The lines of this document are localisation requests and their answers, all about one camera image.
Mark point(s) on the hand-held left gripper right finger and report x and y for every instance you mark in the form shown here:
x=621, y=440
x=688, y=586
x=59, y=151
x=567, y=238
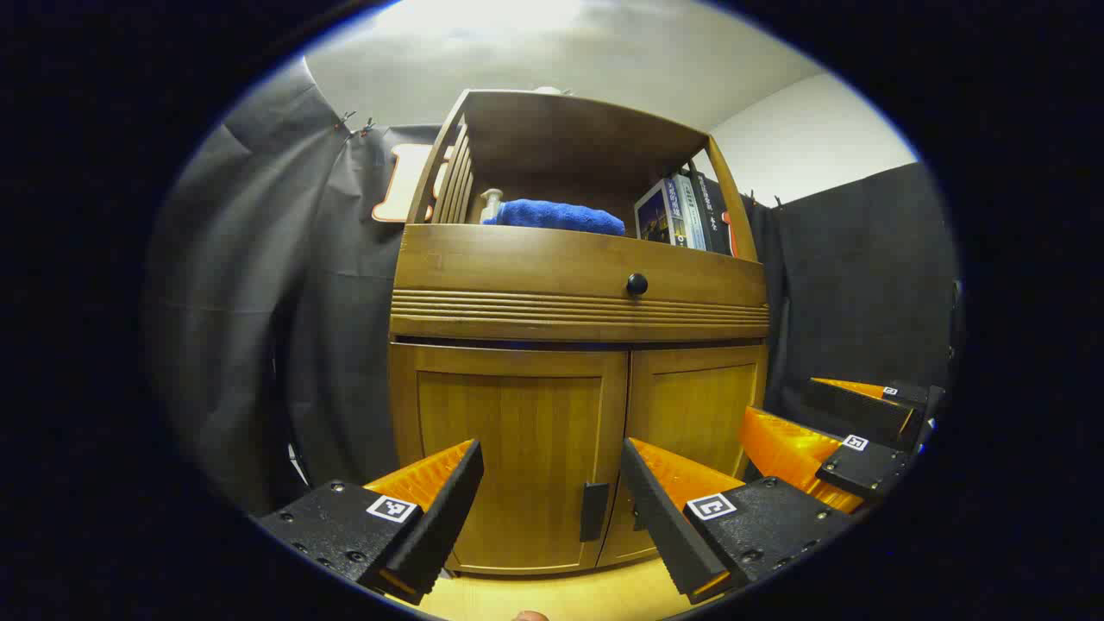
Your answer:
x=660, y=517

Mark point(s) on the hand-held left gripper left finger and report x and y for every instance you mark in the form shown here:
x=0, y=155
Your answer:
x=448, y=509

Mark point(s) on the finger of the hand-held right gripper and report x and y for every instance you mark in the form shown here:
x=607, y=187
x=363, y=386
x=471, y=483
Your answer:
x=862, y=470
x=854, y=410

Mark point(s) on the wooden cabinet door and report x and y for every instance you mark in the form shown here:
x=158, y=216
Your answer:
x=690, y=401
x=509, y=431

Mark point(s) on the wooden double-door shoe cabinet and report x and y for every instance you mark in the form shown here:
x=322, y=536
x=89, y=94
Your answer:
x=561, y=121

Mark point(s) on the wooden cabinet drawer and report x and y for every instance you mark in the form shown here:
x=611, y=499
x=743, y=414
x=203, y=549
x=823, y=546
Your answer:
x=517, y=267

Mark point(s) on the black round drawer knob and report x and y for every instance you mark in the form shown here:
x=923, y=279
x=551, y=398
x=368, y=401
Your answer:
x=636, y=284

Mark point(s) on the black book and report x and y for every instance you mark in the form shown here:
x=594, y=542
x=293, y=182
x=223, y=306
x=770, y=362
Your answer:
x=714, y=216

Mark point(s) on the book with pale grey spine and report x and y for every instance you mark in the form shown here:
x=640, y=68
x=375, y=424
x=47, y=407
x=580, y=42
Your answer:
x=690, y=211

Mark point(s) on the book with dark blue cover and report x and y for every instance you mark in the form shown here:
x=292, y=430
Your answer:
x=655, y=216

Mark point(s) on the black backdrop cloth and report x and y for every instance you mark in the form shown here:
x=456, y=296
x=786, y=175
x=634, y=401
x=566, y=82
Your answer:
x=259, y=302

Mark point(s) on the blue folded towel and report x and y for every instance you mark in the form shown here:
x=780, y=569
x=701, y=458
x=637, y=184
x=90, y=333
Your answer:
x=556, y=216

